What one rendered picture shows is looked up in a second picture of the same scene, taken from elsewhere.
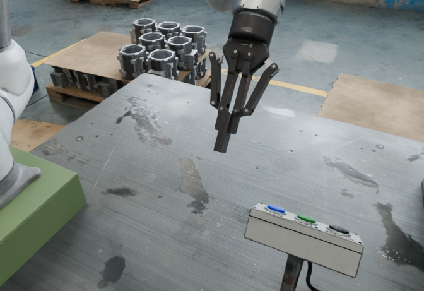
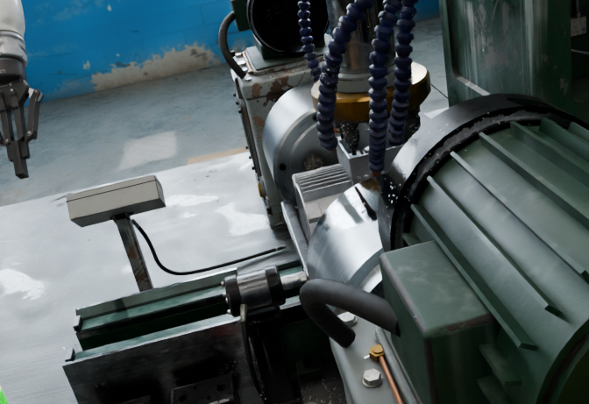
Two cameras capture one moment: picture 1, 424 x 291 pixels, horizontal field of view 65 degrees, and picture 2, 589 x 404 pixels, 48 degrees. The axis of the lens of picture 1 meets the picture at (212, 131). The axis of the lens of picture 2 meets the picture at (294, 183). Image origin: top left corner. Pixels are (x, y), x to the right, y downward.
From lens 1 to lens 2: 87 cm
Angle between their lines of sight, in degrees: 27
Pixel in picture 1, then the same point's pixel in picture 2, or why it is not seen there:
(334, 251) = (138, 189)
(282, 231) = (97, 198)
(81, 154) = not seen: outside the picture
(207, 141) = (18, 247)
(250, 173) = (84, 246)
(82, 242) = not seen: outside the picture
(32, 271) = not seen: outside the picture
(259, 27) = (10, 67)
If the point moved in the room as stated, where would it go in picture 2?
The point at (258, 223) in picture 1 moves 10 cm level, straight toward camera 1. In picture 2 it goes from (76, 202) to (80, 223)
